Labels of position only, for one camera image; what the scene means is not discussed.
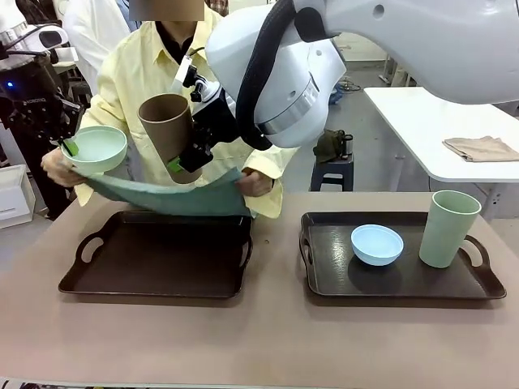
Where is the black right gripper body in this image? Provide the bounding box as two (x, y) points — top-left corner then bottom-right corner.
(184, 86), (239, 152)

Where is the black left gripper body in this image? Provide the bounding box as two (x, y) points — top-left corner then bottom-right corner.
(0, 51), (85, 143)

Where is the light green bowl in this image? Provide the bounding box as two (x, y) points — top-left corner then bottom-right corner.
(60, 125), (129, 174)

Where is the brown tall cup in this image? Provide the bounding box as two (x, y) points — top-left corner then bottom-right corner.
(136, 93), (204, 185)

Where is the green cloth mat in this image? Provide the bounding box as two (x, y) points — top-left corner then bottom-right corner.
(67, 165), (255, 219)

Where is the light blue bowl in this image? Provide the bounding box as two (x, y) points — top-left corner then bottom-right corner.
(350, 223), (405, 267)

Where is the light green tall cup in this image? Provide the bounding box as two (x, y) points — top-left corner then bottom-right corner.
(418, 190), (483, 270)

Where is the beige cloth mat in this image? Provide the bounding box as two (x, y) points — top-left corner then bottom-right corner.
(441, 135), (519, 164)

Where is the person's left forearm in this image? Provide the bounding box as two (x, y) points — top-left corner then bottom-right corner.
(242, 144), (302, 220)

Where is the dark brown serving tray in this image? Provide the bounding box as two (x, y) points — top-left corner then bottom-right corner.
(58, 210), (255, 300)
(299, 211), (508, 306)

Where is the person's right hand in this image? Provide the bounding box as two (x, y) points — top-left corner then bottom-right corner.
(40, 150), (80, 188)

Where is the person's left hand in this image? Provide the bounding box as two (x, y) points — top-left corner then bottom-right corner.
(235, 169), (275, 199)

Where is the white storage box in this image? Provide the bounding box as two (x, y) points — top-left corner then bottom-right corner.
(0, 163), (36, 229)

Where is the bystander in white shirt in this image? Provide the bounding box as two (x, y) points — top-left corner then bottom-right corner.
(62, 0), (131, 95)

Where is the person in yellow shirt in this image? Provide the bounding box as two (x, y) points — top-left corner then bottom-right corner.
(75, 6), (302, 220)

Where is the dark green bag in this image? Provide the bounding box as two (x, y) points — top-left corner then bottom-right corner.
(313, 128), (354, 164)

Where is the grey plastic stool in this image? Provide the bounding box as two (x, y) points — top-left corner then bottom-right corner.
(309, 155), (355, 193)

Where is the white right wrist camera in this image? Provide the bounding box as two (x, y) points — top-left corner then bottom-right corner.
(171, 47), (222, 103)

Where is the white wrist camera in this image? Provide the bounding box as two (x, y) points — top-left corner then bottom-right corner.
(171, 47), (222, 103)
(37, 24), (79, 65)

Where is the black right arm cable sleeve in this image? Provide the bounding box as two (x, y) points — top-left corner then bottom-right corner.
(235, 0), (344, 152)

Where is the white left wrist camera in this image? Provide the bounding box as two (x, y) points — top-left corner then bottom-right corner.
(37, 24), (79, 65)

